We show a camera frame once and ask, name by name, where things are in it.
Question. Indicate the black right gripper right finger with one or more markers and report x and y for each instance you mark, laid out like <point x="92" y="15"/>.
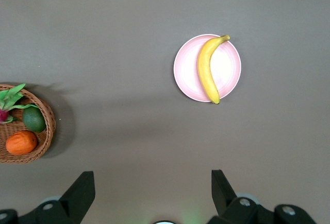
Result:
<point x="232" y="211"/>

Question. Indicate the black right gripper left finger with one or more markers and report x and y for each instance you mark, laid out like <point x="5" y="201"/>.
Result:
<point x="72" y="203"/>

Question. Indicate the yellow banana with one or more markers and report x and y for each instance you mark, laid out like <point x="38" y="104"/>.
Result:
<point x="206" y="69"/>

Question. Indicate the orange fruit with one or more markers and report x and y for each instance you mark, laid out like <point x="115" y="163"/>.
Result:
<point x="22" y="142"/>

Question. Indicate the brown wicker basket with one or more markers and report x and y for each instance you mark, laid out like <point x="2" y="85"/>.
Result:
<point x="47" y="121"/>

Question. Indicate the green avocado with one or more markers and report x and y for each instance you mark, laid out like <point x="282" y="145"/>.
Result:
<point x="34" y="119"/>

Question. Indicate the pink dragon fruit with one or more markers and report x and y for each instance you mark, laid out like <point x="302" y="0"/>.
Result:
<point x="10" y="96"/>

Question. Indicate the pink plate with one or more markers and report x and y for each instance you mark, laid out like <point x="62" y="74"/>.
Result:
<point x="187" y="69"/>

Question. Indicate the brown table cloth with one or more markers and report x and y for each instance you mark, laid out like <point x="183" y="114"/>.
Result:
<point x="129" y="41"/>

